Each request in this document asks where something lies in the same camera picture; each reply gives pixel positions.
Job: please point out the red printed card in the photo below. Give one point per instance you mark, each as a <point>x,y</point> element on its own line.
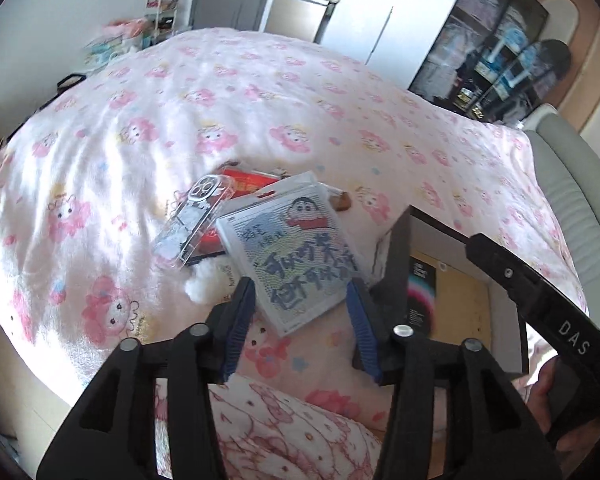
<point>250,180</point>

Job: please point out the black bag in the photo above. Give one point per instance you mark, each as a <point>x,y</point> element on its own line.
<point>65,85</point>

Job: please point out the brown wooden comb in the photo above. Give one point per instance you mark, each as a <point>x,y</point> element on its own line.
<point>342,202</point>

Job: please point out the black rainbow print packet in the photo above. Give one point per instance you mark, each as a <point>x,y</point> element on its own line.
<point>420,280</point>

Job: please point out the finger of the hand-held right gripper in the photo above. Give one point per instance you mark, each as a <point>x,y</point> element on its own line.
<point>530,290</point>

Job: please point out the clear cartoon print packet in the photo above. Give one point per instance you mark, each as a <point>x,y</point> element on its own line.
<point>290,250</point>

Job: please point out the white wardrobe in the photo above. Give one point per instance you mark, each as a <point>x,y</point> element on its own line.
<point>380,10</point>

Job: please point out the black cardboard box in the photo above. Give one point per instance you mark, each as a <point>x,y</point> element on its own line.
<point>440,237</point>

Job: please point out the clear phone case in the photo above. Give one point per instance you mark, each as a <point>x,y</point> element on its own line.
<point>190,225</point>

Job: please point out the person's right hand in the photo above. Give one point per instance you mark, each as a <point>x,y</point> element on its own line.
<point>540,400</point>

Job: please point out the black glass display cabinet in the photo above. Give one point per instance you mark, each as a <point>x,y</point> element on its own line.
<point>480,50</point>

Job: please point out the pile of plush toys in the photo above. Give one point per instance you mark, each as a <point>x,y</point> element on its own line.
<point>120,40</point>

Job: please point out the pink printed blanket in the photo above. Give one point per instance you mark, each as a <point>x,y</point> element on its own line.
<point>280,110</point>

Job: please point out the white fluffy pompom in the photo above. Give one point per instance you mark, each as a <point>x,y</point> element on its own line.
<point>200,285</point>

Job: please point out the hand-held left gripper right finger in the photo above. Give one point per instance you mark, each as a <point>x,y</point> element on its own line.
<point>362,330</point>

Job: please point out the grey padded headboard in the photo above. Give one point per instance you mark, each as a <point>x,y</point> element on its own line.
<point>565,170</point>

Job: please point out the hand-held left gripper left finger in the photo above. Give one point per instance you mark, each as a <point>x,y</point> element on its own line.
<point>240,330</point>

